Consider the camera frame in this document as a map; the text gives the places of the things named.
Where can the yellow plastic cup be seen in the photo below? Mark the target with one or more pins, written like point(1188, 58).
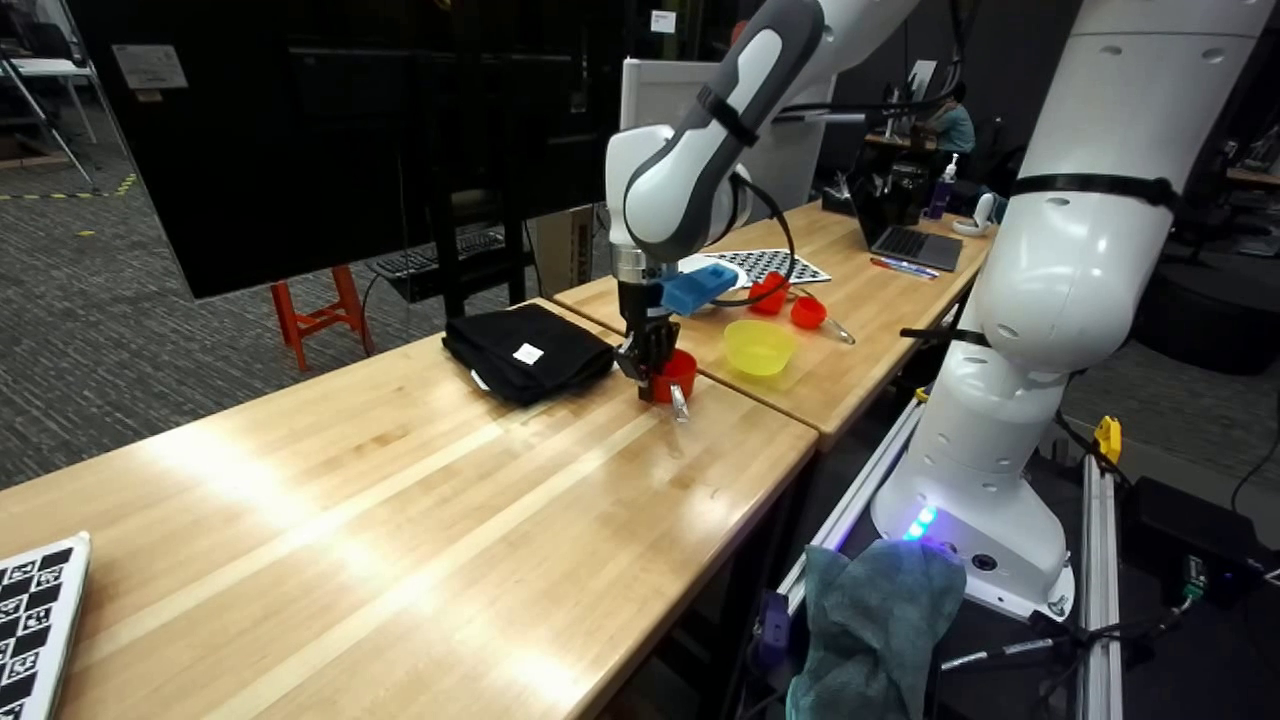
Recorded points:
point(760, 344)

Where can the orange metal stand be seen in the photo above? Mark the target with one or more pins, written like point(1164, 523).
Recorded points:
point(316, 315)

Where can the white bowl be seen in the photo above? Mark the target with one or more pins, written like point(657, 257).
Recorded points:
point(688, 266)

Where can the aluminium rail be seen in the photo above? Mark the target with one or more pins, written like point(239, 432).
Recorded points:
point(1101, 585)
point(854, 503)

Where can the grey laptop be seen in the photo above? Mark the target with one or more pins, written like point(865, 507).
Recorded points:
point(914, 247)

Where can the black fabric pouch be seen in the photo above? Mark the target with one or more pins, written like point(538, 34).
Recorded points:
point(526, 353)

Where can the large red measuring scooper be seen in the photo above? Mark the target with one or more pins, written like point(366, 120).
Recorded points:
point(674, 377)

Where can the white marker tag board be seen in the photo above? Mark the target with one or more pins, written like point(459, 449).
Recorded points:
point(35, 624)

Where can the yellow clamp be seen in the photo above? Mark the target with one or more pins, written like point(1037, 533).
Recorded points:
point(1105, 439)
point(923, 395)

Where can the red measuring cup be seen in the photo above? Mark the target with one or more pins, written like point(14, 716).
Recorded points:
point(808, 315)
point(770, 295)

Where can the black white checkerboard sheet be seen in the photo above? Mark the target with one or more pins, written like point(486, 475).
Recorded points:
point(785, 266)

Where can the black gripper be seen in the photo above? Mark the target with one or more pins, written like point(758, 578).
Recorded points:
point(642, 286)

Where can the large black monitor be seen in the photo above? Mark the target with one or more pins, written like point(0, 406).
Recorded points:
point(362, 135)

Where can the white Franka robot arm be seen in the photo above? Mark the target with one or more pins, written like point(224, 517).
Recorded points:
point(1105, 266)

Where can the teal cloth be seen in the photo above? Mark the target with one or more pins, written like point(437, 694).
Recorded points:
point(874, 635)

